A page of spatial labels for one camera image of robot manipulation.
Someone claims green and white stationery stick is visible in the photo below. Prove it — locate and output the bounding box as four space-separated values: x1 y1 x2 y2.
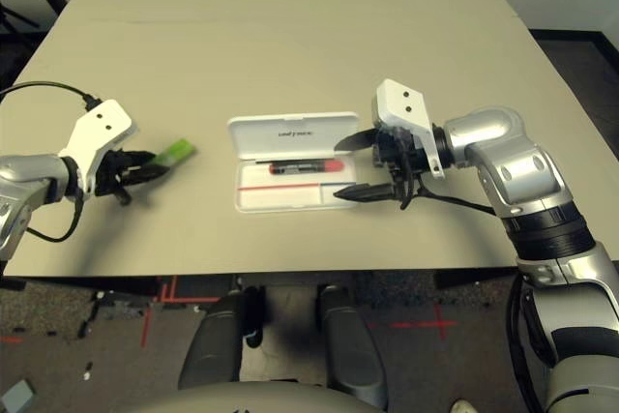
153 138 197 175

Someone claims black marker with red cap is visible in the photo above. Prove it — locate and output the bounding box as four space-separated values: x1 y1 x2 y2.
269 159 344 176

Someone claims black tripod stand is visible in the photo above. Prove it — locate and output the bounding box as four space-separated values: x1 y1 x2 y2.
0 3 41 32

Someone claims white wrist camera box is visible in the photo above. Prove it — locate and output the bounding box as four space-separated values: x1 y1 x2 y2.
370 77 446 180
60 99 139 197

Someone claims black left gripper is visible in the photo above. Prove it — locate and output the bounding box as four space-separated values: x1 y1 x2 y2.
94 149 171 207

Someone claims white plastic pencil case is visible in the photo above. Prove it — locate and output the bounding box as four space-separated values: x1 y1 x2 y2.
226 110 362 215

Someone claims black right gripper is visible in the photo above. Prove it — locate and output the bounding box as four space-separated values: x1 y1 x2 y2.
333 125 427 203

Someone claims small grey floor box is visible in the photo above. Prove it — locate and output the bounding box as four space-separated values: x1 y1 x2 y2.
0 379 38 413

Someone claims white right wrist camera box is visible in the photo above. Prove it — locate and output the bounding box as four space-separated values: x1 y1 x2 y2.
370 77 446 180

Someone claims grey robot left leg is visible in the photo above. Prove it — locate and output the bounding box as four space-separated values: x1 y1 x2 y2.
178 286 258 391

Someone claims grey robot torso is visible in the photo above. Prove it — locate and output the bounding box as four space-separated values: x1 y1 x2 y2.
115 381 388 413

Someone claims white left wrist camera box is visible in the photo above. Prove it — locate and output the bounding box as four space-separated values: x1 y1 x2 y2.
60 99 139 197

